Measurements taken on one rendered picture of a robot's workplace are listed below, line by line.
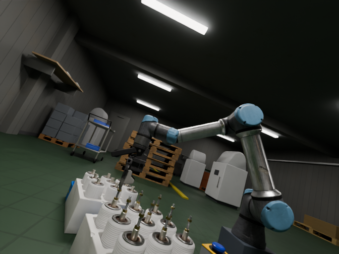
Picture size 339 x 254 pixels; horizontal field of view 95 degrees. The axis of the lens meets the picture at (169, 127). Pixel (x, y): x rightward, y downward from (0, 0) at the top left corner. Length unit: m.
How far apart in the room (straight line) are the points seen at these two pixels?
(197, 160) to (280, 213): 5.03
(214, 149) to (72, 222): 9.85
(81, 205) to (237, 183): 4.03
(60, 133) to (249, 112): 4.59
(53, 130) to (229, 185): 4.71
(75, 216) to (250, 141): 0.96
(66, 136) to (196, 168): 4.06
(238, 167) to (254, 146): 3.89
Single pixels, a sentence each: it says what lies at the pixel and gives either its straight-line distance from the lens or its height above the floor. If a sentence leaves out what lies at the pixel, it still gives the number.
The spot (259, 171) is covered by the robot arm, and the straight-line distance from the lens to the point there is 0.79.
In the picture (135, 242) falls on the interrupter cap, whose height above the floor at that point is 0.25.
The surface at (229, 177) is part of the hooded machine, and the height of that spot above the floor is 0.68.
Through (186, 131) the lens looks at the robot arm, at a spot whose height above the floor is 0.70.
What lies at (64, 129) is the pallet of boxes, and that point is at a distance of 4.88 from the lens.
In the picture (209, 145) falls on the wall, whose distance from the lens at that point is 10.37.
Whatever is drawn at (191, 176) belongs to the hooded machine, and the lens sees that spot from 5.66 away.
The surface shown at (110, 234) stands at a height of 0.21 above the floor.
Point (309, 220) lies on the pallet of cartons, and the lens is 7.47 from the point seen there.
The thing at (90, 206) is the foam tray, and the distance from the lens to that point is 1.06.
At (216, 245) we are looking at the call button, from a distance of 0.61.
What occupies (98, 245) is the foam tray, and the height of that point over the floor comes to 0.18.
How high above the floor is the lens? 0.51
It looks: 12 degrees up
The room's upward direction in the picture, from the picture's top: 20 degrees clockwise
